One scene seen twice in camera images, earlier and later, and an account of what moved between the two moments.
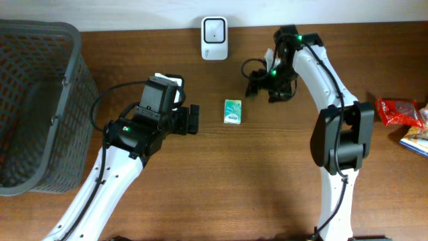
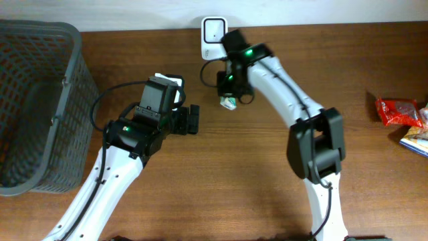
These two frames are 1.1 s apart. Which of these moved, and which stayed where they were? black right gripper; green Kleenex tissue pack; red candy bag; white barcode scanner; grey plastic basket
Moved: black right gripper; green Kleenex tissue pack
Stayed: red candy bag; grey plastic basket; white barcode scanner
